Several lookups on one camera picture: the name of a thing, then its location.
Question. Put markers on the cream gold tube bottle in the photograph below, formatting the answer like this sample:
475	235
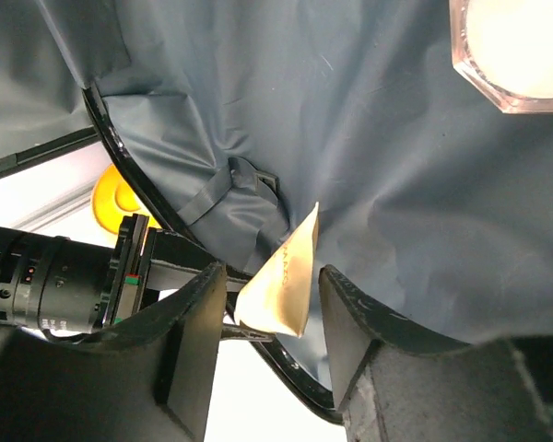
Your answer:
277	299

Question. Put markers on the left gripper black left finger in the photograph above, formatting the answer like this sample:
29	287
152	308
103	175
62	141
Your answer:
148	378

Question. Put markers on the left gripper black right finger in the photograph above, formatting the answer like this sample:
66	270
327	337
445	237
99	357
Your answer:
395	380

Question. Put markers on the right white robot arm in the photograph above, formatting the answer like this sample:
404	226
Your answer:
95	293

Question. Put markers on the yellow round plate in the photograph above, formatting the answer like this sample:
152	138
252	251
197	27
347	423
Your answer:
112	199

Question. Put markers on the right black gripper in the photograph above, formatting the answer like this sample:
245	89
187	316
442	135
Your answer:
145	262

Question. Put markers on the black white space suitcase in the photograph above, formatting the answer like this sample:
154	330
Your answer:
231	120

